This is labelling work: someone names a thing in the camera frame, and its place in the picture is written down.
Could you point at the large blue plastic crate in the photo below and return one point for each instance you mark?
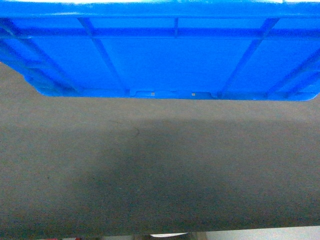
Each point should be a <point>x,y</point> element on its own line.
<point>265,50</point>

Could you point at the black felt table mat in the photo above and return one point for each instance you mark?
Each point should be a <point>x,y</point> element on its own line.
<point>91,167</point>

